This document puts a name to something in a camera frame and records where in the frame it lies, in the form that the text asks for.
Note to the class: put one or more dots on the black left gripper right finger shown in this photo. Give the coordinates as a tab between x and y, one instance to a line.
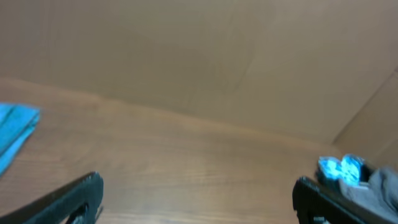
311	200

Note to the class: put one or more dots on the light blue denim jeans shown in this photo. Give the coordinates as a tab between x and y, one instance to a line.
18	122

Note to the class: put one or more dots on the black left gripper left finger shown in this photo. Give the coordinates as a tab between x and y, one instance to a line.
76	202

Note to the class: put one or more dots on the black garment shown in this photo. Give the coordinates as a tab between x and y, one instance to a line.
334	185

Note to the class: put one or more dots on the grey trousers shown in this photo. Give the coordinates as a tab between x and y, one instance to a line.
379	195

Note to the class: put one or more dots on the light blue cloth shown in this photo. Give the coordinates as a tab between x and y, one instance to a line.
348	169

